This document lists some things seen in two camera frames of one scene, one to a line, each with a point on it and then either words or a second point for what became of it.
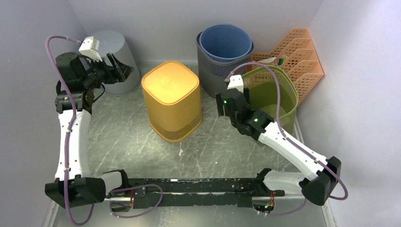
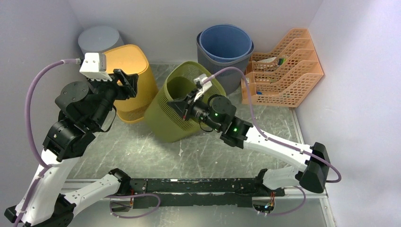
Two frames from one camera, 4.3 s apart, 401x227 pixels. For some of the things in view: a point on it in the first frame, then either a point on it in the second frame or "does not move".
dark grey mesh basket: x=213 y=73 does not move
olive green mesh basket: x=274 y=89 to x=161 y=117
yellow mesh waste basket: x=172 y=94 to x=132 y=59
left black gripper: x=112 y=77 to x=131 y=81
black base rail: x=197 y=193 does not move
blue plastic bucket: x=223 y=42 does not move
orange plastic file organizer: x=297 y=54 does not move
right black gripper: x=220 y=105 to x=184 y=108
